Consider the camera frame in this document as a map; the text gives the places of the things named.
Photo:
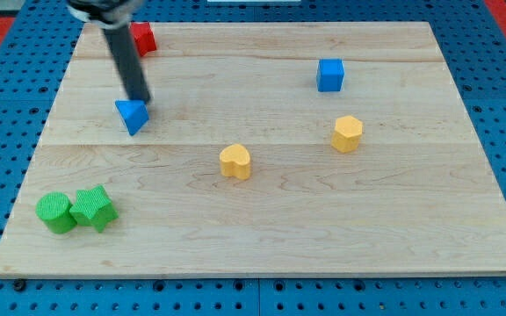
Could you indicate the green cylinder block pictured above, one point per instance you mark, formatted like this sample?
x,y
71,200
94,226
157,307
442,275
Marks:
x,y
53,210

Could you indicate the light wooden board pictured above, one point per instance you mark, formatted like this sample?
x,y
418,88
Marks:
x,y
417,198

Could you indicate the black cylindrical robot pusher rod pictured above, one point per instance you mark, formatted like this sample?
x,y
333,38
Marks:
x,y
127,60

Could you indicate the blue cube block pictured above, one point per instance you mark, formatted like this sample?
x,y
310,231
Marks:
x,y
330,74

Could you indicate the red block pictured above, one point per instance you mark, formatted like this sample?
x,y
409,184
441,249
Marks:
x,y
144,37

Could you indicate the green star block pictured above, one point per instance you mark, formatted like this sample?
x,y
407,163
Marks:
x,y
94,208

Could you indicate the yellow heart block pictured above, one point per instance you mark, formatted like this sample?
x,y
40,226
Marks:
x,y
235,162

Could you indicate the yellow hexagon block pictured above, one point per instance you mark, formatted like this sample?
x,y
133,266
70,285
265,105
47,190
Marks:
x,y
347,133

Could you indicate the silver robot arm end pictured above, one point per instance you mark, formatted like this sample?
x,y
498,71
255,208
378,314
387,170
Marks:
x,y
107,14

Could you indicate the blue triangle block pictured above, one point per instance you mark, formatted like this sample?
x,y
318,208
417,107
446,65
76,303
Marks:
x,y
134,114

